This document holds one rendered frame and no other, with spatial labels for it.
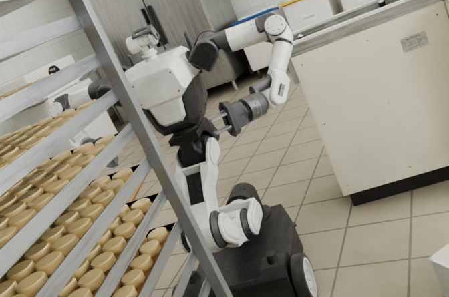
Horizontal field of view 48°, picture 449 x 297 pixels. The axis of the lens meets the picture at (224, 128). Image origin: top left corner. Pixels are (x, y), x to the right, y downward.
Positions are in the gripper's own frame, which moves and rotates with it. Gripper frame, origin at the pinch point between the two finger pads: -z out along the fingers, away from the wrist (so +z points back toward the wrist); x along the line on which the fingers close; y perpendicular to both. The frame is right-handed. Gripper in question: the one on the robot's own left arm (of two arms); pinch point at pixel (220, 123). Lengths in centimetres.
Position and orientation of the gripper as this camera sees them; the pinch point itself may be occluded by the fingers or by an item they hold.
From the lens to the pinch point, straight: 169.1
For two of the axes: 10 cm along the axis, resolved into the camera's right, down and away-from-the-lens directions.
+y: 5.1, 0.2, -8.6
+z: 7.9, -4.1, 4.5
